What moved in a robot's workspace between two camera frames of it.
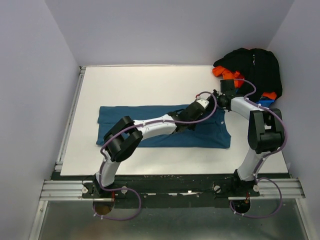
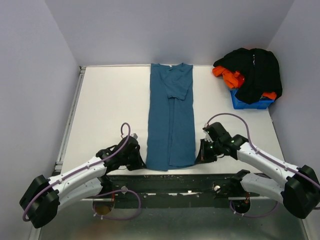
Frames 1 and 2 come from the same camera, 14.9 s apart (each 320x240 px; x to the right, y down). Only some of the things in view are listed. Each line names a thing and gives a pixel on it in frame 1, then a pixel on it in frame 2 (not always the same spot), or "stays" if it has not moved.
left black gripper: (192, 126) -> (139, 163)
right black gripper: (216, 93) -> (203, 157)
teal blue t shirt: (211, 131) -> (171, 137)
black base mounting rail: (172, 192) stays
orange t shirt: (225, 74) stays
